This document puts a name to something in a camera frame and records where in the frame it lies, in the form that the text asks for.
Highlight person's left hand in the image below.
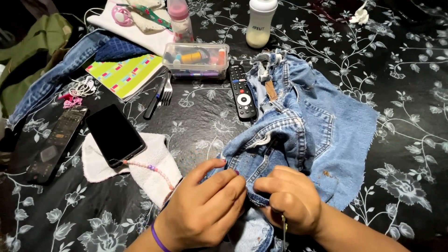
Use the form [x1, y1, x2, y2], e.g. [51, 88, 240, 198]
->
[154, 158, 248, 251]

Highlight person's right hand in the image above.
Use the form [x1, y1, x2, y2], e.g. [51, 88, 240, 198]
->
[253, 165, 323, 236]

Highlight thin metal tool yellow handle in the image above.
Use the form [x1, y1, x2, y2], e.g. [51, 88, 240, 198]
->
[281, 214, 288, 252]

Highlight cut blue denim jeans piece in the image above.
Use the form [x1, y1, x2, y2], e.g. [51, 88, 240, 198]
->
[202, 49, 381, 252]

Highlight white knit cloth under phone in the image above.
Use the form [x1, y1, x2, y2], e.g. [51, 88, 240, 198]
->
[81, 132, 183, 210]

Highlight purple wristband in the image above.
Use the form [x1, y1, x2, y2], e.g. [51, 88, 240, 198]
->
[150, 222, 172, 252]

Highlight purple pen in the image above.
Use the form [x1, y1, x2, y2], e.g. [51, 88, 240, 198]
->
[173, 71, 220, 78]

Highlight silver metal fork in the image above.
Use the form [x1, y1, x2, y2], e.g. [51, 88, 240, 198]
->
[158, 71, 173, 107]

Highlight black pen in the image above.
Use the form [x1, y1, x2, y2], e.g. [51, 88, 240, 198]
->
[143, 70, 169, 120]

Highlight clear plastic sewing box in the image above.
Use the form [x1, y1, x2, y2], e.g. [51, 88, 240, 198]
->
[162, 42, 230, 81]

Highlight yellow thread spool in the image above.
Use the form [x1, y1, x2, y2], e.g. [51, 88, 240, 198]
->
[180, 51, 204, 64]

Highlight black floral tablecloth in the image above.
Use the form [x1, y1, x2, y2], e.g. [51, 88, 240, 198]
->
[0, 0, 448, 252]

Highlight white baby bottle with milk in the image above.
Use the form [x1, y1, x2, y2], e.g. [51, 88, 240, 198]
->
[245, 0, 278, 49]

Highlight black smartphone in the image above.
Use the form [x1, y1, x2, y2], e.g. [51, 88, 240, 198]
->
[85, 104, 147, 169]

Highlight green striped notebook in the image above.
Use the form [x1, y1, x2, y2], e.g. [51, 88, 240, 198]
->
[85, 53, 165, 102]

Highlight baby bottle with pink cap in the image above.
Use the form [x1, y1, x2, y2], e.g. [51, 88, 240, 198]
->
[167, 0, 194, 44]

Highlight crumpled white tissue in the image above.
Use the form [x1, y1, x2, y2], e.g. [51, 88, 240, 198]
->
[349, 1, 370, 25]

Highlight white folded cloth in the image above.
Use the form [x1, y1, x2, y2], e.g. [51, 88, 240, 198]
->
[86, 0, 175, 57]

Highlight cream knit baby garment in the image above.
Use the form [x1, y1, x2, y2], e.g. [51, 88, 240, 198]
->
[125, 0, 169, 33]

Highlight dark blue waffle cloth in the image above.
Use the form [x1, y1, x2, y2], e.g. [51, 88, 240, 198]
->
[93, 36, 152, 63]

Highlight green dotted pacifier ribbon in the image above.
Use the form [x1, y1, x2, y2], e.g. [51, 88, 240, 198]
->
[116, 3, 173, 31]

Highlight white earphones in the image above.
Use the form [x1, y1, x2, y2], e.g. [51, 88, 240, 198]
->
[69, 76, 97, 98]

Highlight pink lace trim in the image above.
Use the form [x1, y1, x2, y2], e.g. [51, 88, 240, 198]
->
[57, 92, 84, 109]

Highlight black remote in clear cover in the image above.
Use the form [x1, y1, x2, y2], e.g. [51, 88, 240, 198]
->
[26, 106, 89, 185]

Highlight pink pacifier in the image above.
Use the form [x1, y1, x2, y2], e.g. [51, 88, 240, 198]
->
[111, 4, 134, 27]

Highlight long blue denim strip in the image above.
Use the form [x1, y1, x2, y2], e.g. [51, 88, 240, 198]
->
[7, 29, 113, 129]

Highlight olive green bag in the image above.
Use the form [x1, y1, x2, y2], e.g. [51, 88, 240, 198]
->
[0, 13, 75, 118]

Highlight black remote control white ring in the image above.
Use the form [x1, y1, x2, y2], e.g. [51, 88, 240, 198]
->
[228, 64, 258, 122]

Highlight pink beaded phone strap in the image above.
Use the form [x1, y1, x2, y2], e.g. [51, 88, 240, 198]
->
[122, 159, 175, 192]

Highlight white cable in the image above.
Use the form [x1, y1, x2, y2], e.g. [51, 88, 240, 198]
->
[83, 7, 106, 26]

